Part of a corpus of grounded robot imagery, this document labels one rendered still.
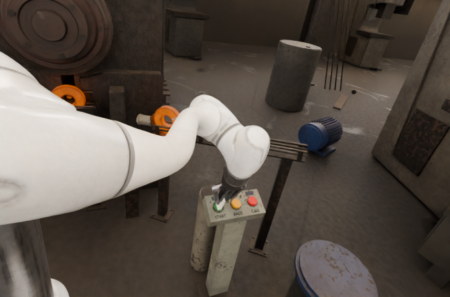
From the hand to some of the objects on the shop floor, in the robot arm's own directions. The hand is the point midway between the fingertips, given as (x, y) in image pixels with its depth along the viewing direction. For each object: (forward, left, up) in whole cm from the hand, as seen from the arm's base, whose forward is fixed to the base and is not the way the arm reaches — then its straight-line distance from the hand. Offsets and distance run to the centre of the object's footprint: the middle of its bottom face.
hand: (220, 202), depth 96 cm
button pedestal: (-1, -10, -63) cm, 64 cm away
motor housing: (+59, +26, -67) cm, 93 cm away
